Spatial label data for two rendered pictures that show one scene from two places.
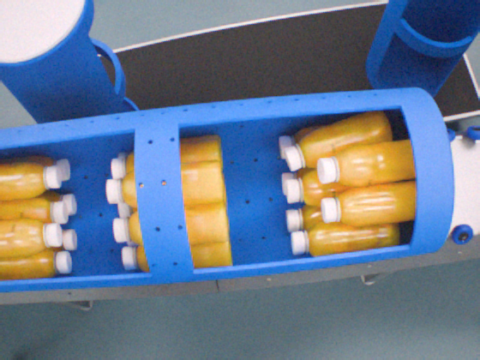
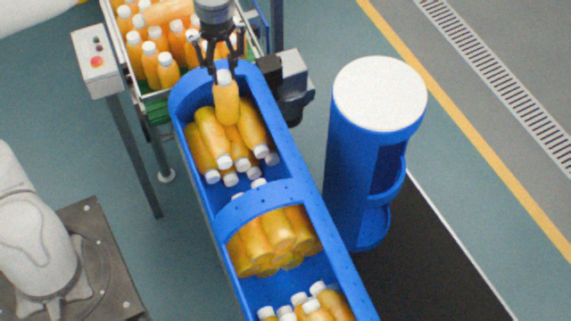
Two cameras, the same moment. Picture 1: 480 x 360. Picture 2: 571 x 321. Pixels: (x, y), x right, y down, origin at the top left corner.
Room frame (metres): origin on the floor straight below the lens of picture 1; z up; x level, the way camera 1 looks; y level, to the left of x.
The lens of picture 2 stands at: (0.08, -0.55, 2.53)
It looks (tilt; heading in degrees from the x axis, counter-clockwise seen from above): 59 degrees down; 73
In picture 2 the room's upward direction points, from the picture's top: 1 degrees counter-clockwise
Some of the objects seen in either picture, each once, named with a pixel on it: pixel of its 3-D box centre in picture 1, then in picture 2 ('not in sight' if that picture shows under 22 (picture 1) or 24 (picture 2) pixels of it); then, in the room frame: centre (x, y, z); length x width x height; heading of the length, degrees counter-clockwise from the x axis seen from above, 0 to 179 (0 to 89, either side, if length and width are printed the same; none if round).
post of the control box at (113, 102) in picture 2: not in sight; (135, 155); (-0.10, 0.81, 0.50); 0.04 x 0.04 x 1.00; 4
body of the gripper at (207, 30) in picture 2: not in sight; (217, 25); (0.23, 0.44, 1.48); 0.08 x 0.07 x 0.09; 4
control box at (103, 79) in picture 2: not in sight; (97, 61); (-0.10, 0.81, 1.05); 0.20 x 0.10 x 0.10; 94
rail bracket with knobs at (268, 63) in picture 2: not in sight; (268, 73); (0.40, 0.69, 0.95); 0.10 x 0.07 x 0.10; 4
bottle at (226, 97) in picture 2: not in sight; (226, 98); (0.22, 0.44, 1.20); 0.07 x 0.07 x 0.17
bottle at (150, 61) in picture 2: not in sight; (154, 67); (0.06, 0.80, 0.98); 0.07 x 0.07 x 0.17
